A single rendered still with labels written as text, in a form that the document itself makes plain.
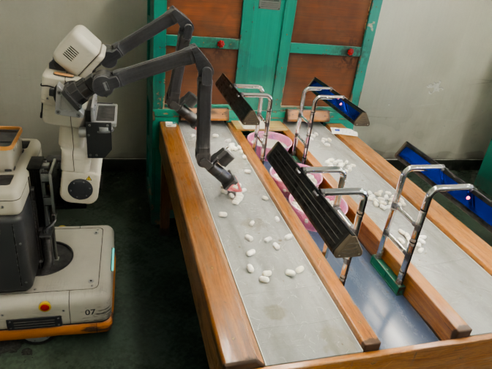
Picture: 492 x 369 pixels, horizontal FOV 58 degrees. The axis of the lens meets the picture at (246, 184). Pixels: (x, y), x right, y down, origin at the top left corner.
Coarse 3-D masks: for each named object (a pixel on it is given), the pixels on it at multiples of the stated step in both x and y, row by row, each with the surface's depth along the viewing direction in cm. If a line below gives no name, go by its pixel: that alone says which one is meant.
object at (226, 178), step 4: (224, 168) 197; (224, 172) 195; (228, 172) 201; (220, 176) 195; (224, 176) 195; (228, 176) 196; (232, 176) 197; (220, 180) 196; (224, 180) 196; (228, 180) 197; (232, 180) 195; (224, 184) 198; (228, 184) 195; (224, 188) 196; (228, 188) 196
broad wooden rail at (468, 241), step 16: (352, 144) 270; (368, 160) 250; (384, 160) 253; (384, 176) 235; (416, 192) 221; (416, 208) 211; (432, 208) 208; (448, 224) 196; (464, 240) 186; (480, 240) 187; (480, 256) 176
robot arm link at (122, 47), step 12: (168, 12) 199; (180, 12) 201; (156, 24) 200; (168, 24) 201; (180, 24) 201; (192, 24) 203; (132, 36) 200; (144, 36) 201; (120, 48) 200; (132, 48) 202; (108, 60) 200
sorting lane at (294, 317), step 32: (192, 128) 271; (224, 128) 277; (192, 160) 231; (256, 192) 208; (224, 224) 181; (256, 224) 184; (256, 256) 164; (288, 256) 167; (256, 288) 149; (288, 288) 151; (320, 288) 152; (256, 320) 136; (288, 320) 138; (320, 320) 139; (288, 352) 126; (320, 352) 128; (352, 352) 129
